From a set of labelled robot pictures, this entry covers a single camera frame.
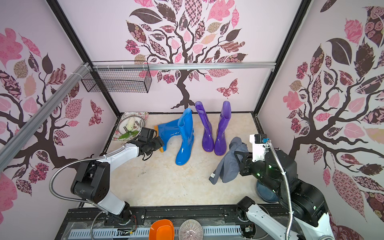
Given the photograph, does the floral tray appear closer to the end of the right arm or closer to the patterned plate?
the patterned plate

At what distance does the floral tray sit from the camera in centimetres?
106

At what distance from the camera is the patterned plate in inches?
42.4

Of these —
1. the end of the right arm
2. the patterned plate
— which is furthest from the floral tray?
the end of the right arm
